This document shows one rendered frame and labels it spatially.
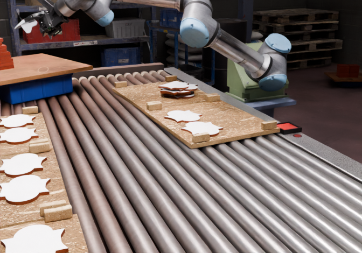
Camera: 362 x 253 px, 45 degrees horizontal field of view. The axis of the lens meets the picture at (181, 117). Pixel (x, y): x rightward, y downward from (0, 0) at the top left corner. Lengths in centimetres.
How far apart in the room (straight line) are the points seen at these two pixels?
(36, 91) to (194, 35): 76
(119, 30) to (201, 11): 429
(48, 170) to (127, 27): 487
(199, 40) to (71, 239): 102
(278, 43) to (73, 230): 131
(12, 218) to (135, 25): 517
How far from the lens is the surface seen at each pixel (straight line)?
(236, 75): 213
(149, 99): 190
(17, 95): 201
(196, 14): 173
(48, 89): 207
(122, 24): 600
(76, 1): 177
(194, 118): 161
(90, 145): 147
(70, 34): 583
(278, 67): 191
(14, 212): 109
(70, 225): 100
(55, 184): 118
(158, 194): 113
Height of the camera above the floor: 145
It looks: 18 degrees down
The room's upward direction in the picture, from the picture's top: straight up
